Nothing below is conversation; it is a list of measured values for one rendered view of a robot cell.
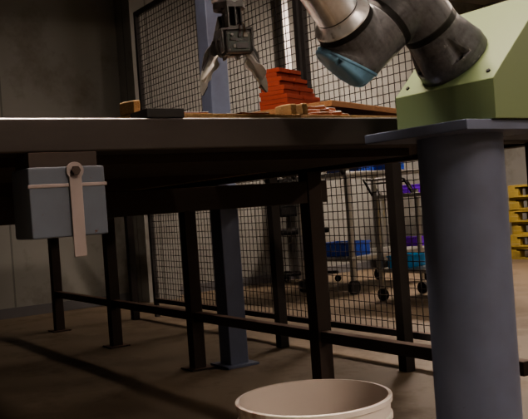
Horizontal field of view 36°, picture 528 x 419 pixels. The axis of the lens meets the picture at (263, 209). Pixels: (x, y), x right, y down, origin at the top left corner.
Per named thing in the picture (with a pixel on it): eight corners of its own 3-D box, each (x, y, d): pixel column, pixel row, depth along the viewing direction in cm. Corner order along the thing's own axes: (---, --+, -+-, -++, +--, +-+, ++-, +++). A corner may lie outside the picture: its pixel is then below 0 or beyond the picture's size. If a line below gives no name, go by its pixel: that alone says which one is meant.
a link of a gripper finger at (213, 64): (195, 85, 177) (216, 49, 178) (189, 89, 182) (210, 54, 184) (207, 92, 177) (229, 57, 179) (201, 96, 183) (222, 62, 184)
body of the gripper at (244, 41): (222, 55, 177) (217, -2, 176) (213, 61, 185) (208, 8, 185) (255, 53, 179) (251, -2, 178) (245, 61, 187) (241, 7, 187)
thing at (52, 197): (114, 253, 142) (106, 149, 142) (35, 261, 135) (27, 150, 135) (91, 253, 152) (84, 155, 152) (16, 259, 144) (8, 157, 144)
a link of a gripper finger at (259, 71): (272, 89, 181) (245, 56, 180) (264, 93, 187) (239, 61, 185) (282, 81, 182) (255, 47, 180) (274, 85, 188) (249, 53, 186)
